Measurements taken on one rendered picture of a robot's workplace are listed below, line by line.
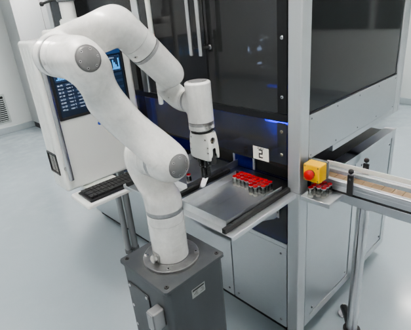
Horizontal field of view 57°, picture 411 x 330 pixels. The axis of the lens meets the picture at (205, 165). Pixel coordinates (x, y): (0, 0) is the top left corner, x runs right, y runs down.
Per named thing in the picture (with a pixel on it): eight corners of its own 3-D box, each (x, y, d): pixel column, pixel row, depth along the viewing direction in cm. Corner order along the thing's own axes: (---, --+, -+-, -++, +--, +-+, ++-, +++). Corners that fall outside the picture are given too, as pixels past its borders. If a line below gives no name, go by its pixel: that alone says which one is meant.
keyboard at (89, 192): (143, 167, 213) (143, 164, 212) (158, 174, 204) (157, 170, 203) (78, 194, 190) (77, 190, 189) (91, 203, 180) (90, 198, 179)
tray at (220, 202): (235, 177, 175) (235, 171, 173) (282, 193, 157) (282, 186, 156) (180, 207, 154) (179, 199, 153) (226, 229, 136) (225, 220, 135)
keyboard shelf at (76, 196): (136, 165, 224) (136, 162, 223) (164, 178, 205) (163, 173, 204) (65, 194, 198) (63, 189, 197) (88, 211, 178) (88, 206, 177)
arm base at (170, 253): (167, 283, 116) (158, 232, 108) (132, 258, 128) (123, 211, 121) (210, 253, 127) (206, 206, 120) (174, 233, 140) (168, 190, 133)
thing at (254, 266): (180, 175, 392) (170, 91, 357) (381, 253, 251) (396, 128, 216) (94, 215, 330) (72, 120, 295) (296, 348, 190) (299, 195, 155)
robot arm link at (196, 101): (181, 121, 123) (200, 126, 117) (176, 81, 118) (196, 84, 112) (199, 114, 129) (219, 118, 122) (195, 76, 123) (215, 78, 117)
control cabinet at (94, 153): (130, 154, 236) (107, 22, 205) (148, 162, 223) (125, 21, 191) (52, 183, 206) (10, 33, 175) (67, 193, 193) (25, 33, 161)
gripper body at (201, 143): (220, 126, 122) (223, 157, 127) (199, 121, 129) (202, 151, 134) (204, 132, 118) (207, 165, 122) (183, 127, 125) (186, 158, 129)
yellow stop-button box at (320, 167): (312, 173, 154) (313, 157, 151) (328, 177, 149) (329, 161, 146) (302, 179, 150) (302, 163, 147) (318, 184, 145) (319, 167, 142)
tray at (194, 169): (202, 154, 205) (201, 148, 203) (238, 165, 187) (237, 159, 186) (152, 176, 184) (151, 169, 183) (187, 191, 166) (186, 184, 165)
